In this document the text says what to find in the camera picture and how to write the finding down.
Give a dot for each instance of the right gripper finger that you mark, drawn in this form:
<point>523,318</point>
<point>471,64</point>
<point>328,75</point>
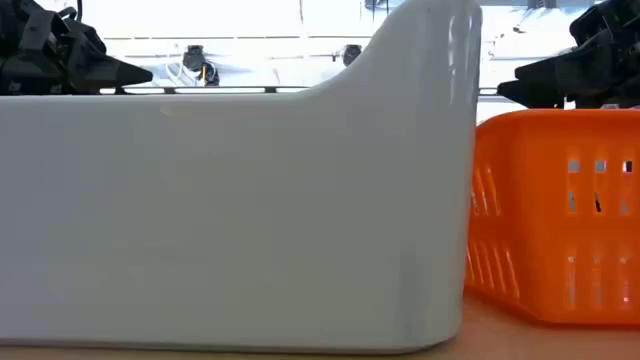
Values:
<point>535,94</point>
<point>570,62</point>

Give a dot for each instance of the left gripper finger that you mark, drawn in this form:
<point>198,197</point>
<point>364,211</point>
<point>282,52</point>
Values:
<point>136,76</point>
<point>92,72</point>

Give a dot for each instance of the orange slotted plastic basket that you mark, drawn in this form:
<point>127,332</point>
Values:
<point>540,150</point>

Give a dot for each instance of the white plastic bin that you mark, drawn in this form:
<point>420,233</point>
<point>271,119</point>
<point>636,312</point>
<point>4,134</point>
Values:
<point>200,225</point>

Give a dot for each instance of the small black floor device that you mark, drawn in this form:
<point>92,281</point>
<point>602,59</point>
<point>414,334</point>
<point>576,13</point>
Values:
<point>352,53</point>

